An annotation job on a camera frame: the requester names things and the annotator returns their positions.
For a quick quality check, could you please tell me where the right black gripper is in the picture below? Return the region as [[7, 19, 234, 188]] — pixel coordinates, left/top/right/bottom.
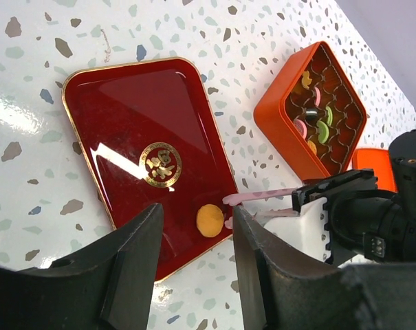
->
[[291, 169, 377, 212]]

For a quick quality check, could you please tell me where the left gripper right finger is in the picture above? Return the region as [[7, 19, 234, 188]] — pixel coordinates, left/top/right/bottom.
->
[[233, 206, 416, 329]]

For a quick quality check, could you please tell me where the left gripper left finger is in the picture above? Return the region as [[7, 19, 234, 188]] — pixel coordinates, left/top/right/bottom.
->
[[0, 203, 164, 329]]

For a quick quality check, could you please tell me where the green cookie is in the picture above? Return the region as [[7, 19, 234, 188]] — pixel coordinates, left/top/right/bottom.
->
[[325, 106, 333, 127], [316, 120, 329, 144]]

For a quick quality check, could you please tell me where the pink cookie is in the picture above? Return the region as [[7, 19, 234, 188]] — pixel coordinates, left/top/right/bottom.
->
[[314, 87, 321, 107], [293, 119, 307, 139]]

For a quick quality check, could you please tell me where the black cookie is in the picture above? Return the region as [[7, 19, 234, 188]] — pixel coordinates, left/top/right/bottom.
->
[[305, 108, 319, 122]]

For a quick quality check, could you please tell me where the orange compartment cookie box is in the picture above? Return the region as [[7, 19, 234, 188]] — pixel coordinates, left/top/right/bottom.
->
[[254, 41, 366, 180]]

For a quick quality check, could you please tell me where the orange flower cookie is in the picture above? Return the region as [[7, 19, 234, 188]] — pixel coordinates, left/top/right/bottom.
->
[[300, 70, 312, 89]]

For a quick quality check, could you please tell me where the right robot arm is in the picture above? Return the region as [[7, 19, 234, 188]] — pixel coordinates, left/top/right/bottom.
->
[[292, 129, 416, 263]]

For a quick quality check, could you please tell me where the orange box lid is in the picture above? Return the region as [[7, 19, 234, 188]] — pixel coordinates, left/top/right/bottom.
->
[[352, 148, 397, 193]]

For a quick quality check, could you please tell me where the red cookie tray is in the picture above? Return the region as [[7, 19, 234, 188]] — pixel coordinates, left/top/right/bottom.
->
[[61, 57, 237, 281]]

